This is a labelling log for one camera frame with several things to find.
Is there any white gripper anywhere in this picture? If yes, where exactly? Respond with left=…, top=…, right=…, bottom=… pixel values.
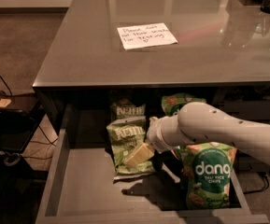
left=123, top=117, right=172, bottom=167

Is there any green jalapeno chip bag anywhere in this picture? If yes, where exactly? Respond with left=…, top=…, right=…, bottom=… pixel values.
left=107, top=116, right=155, bottom=180

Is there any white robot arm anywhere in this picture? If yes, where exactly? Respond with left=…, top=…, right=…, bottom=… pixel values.
left=147, top=102, right=270, bottom=166

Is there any middle Dang rice chips bag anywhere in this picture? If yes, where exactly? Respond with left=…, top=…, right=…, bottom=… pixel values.
left=171, top=147, right=182, bottom=160

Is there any dang rice chips bag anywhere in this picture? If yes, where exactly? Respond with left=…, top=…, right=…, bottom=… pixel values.
left=162, top=92, right=206, bottom=116
left=181, top=142, right=236, bottom=209
left=171, top=147, right=182, bottom=160

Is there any rear green Kettle chip bag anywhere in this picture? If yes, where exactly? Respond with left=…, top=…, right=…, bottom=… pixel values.
left=110, top=98, right=146, bottom=120

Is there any rear Dang rice chips bag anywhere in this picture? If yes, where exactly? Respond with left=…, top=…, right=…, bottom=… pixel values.
left=162, top=92, right=206, bottom=116

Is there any front Dang rice chips bag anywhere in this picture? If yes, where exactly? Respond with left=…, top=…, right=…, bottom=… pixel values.
left=181, top=142, right=236, bottom=209

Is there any open grey top drawer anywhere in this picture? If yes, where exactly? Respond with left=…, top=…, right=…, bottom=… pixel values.
left=36, top=105, right=269, bottom=224

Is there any grey counter cabinet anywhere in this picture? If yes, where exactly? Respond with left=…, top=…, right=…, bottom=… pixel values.
left=34, top=0, right=270, bottom=129

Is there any white handwritten paper note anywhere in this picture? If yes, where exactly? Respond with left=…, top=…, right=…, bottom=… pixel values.
left=117, top=22, right=178, bottom=50

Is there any black side table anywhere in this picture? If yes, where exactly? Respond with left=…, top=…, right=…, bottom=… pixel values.
left=0, top=91, right=45, bottom=175

